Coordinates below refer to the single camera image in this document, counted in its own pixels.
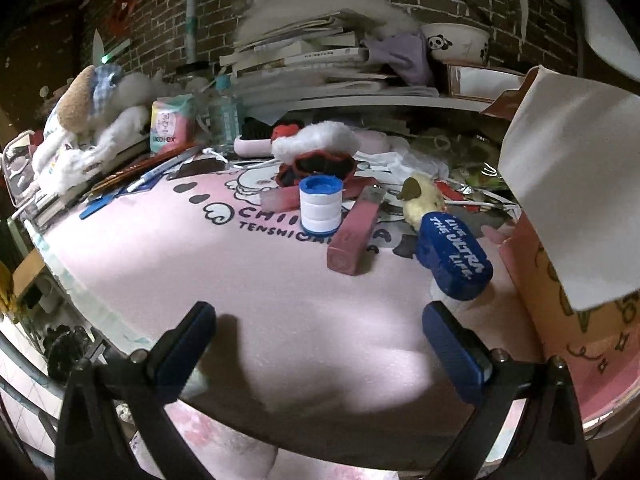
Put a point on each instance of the white plush toy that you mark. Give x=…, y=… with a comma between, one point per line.
x=103, y=112

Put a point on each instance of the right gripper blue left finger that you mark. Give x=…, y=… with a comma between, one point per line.
x=177, y=352

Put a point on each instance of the white storage box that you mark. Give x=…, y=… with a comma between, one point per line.
x=571, y=159

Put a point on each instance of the colourful tissue pack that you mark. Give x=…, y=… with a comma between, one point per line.
x=172, y=122

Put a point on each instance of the pink hair brush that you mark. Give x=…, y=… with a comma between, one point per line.
x=256, y=145

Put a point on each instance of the white panda bowl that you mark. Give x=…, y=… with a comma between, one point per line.
x=457, y=43

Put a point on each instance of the blue flat card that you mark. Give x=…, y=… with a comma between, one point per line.
x=101, y=202

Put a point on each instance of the pink printed desk mat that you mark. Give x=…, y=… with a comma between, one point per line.
x=318, y=362

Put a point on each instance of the white pen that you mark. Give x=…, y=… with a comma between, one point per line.
x=162, y=168

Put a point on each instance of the yellow plush dog toy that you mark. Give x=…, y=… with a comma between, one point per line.
x=419, y=196

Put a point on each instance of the pink rectangular box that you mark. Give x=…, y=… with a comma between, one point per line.
x=351, y=240

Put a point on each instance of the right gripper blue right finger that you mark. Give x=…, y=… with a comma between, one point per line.
x=462, y=354

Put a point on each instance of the green tall water bottle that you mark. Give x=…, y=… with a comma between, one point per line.
x=225, y=116

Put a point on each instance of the red white fluffy hat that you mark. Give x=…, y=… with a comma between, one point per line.
x=326, y=148

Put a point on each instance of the blue ultra case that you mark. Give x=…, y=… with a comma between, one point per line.
x=447, y=247

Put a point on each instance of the blue cap white jar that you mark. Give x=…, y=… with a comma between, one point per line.
x=320, y=220

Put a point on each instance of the purple cloth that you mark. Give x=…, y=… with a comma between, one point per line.
x=405, y=53

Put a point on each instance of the stack of books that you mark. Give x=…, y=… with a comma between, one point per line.
x=315, y=58

